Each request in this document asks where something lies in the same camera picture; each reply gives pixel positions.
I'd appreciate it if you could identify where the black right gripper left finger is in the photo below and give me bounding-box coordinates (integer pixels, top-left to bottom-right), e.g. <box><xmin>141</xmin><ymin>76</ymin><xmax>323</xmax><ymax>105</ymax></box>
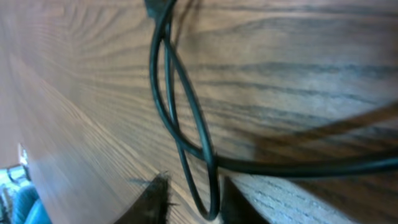
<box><xmin>114</xmin><ymin>173</ymin><xmax>170</xmax><ymax>224</ymax></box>

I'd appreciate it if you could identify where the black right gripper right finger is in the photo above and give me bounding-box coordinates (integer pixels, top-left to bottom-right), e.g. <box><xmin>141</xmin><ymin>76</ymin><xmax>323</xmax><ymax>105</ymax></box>
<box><xmin>220</xmin><ymin>177</ymin><xmax>270</xmax><ymax>224</ymax></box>

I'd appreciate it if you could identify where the blue object beyond table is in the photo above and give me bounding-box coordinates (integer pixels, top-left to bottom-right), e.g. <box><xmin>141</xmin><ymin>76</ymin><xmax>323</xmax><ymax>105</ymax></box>
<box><xmin>1</xmin><ymin>169</ymin><xmax>53</xmax><ymax>224</ymax></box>

